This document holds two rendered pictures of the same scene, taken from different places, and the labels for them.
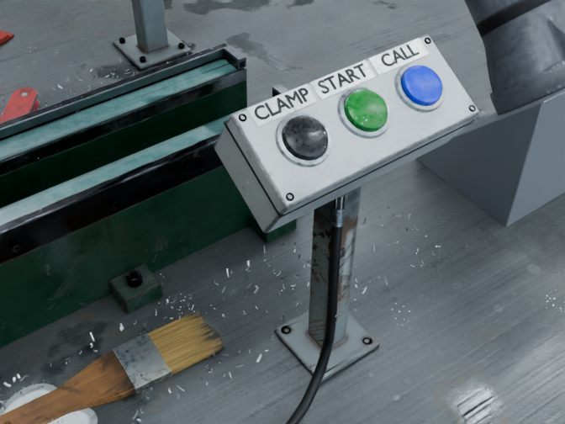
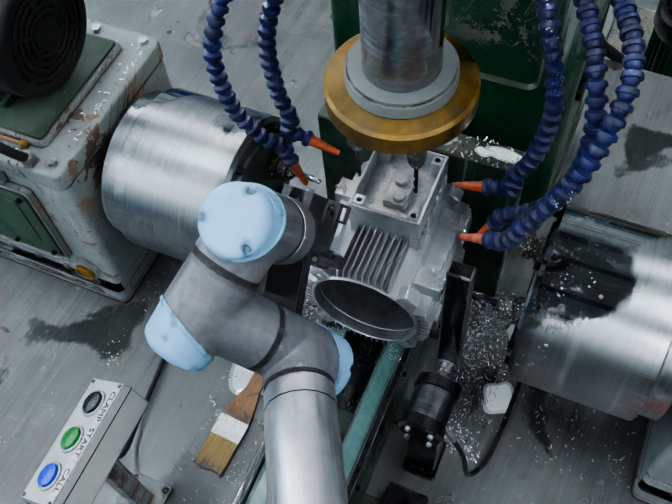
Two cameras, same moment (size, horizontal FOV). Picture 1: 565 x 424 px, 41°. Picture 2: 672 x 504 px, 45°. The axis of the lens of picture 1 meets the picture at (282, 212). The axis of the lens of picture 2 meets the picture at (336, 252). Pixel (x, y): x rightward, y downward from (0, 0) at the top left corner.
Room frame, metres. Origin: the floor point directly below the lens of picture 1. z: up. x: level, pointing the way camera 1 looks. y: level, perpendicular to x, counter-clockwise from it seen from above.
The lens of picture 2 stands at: (0.88, 0.12, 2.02)
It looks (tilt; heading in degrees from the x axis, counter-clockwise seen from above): 58 degrees down; 155
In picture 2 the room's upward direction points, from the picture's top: 7 degrees counter-clockwise
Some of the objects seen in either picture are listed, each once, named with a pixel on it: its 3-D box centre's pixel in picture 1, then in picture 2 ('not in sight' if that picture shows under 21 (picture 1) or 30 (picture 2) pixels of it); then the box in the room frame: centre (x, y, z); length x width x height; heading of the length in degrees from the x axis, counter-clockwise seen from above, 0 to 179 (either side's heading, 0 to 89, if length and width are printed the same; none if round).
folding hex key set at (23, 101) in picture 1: (19, 113); not in sight; (0.75, 0.32, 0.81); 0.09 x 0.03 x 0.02; 179
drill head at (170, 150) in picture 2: not in sight; (175, 171); (0.08, 0.23, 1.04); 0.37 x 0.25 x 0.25; 36
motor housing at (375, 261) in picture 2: not in sight; (388, 253); (0.36, 0.44, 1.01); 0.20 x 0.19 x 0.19; 127
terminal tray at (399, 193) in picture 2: not in sight; (398, 195); (0.34, 0.47, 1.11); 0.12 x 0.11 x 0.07; 127
